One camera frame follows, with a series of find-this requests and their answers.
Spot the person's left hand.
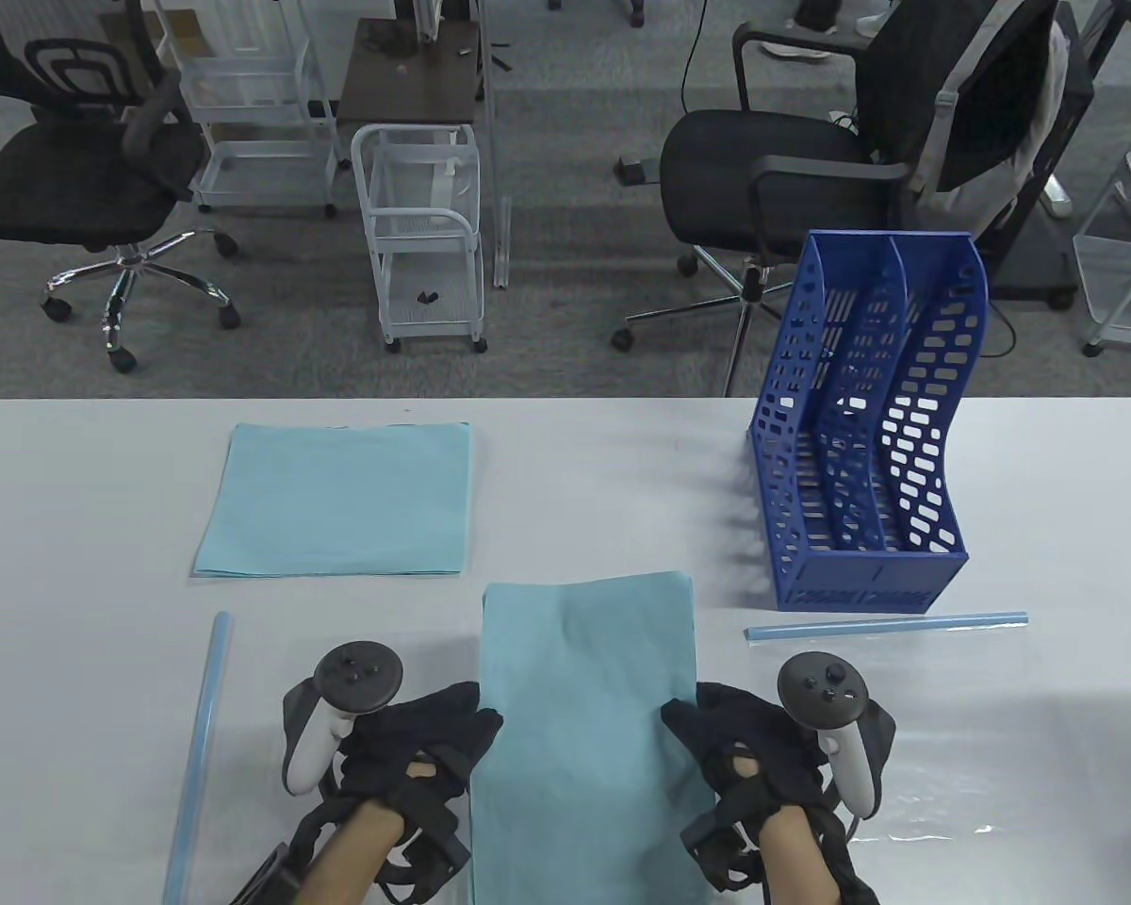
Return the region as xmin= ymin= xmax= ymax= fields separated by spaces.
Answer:
xmin=283 ymin=681 xmax=505 ymax=849

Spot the person's right hand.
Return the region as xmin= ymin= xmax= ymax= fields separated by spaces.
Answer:
xmin=662 ymin=681 xmax=896 ymax=892

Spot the black and white controller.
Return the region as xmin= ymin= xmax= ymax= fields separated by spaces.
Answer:
xmin=285 ymin=641 xmax=404 ymax=798
xmin=777 ymin=652 xmax=877 ymax=819

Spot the tall light blue papers stack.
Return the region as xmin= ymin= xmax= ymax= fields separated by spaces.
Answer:
xmin=471 ymin=570 xmax=717 ymax=905

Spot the clear file folder blue spine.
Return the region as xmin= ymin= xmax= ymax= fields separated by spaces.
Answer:
xmin=743 ymin=611 xmax=1038 ymax=845

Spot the light blue slide bar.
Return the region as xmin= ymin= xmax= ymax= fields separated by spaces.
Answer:
xmin=162 ymin=611 xmax=234 ymax=905

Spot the square light blue papers stack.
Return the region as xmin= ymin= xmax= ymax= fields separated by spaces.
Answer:
xmin=192 ymin=421 xmax=472 ymax=578

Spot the person's left forearm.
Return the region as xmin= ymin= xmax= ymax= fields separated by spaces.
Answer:
xmin=297 ymin=801 xmax=406 ymax=905

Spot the person's right forearm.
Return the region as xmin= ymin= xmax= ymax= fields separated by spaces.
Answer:
xmin=762 ymin=806 xmax=840 ymax=905

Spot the blue perforated file rack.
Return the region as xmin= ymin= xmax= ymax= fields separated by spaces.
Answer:
xmin=747 ymin=230 xmax=991 ymax=614

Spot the small white mesh cart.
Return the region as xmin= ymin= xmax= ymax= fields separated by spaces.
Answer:
xmin=351 ymin=123 xmax=488 ymax=354

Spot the black wheeled stand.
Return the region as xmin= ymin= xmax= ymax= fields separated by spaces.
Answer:
xmin=980 ymin=28 xmax=1096 ymax=310

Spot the black armrest office chair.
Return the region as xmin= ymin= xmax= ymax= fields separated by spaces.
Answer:
xmin=611 ymin=0 xmax=1061 ymax=397

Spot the tall white mesh cart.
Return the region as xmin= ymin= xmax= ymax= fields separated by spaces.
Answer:
xmin=156 ymin=0 xmax=342 ymax=220

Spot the brown wooden side table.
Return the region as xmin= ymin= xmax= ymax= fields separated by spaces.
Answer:
xmin=337 ymin=17 xmax=484 ymax=126

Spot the black mesh office chair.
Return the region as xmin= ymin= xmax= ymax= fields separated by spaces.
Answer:
xmin=0 ymin=0 xmax=242 ymax=373

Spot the cardboard box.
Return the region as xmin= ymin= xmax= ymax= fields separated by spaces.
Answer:
xmin=104 ymin=8 xmax=205 ymax=48

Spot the white wire shelf rack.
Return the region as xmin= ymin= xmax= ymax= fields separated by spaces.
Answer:
xmin=1071 ymin=90 xmax=1131 ymax=361

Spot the black hanging cable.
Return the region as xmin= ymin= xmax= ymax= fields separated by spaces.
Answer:
xmin=681 ymin=0 xmax=710 ymax=112

